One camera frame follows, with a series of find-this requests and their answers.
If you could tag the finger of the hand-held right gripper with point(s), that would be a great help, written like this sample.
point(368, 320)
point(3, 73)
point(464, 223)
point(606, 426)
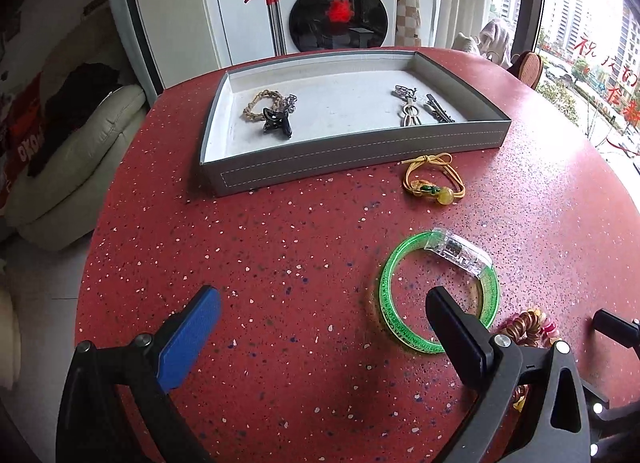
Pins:
point(619, 329)

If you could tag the pale fluffy cloth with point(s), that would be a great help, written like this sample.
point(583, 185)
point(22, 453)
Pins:
point(492, 40)

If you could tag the grey rectangular tray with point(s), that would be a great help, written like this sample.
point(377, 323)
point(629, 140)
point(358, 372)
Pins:
point(345, 108)

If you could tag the metal hair clip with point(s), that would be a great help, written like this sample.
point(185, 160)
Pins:
point(440, 109)

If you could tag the black clothes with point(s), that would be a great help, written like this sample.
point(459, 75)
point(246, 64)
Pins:
point(75, 98)

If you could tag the black hair claw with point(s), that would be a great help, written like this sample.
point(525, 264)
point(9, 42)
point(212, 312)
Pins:
point(277, 122)

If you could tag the green translucent bangle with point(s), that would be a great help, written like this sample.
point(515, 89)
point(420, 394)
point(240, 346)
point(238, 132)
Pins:
point(395, 313)

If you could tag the pale green sofa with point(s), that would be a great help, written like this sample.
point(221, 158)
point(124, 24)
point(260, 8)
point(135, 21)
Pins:
point(75, 178)

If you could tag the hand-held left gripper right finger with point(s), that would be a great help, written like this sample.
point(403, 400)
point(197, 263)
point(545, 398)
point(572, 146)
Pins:
point(455, 335)

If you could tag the red printed cushion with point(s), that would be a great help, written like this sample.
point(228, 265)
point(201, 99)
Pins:
point(22, 143)

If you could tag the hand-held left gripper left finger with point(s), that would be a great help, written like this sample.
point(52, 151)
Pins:
point(189, 343)

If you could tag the small silver charm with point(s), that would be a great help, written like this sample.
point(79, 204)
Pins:
point(404, 91)

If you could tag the checkered cloth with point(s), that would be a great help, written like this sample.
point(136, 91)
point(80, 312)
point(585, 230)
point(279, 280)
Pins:
point(407, 10)

